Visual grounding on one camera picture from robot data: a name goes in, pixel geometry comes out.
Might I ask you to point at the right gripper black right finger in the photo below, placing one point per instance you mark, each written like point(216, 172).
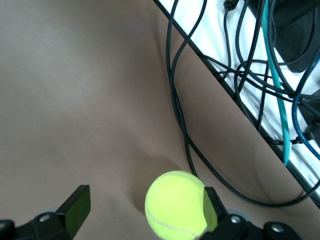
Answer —
point(232, 230)

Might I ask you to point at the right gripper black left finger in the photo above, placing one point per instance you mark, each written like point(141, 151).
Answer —
point(65, 222)

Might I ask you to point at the yellow-green tennis ball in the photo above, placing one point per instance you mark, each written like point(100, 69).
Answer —
point(175, 205)

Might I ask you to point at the black power adapter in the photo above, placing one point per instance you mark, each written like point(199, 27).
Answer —
point(312, 107)

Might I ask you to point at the dark grey rounded object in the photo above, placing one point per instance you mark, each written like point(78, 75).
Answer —
point(295, 32)

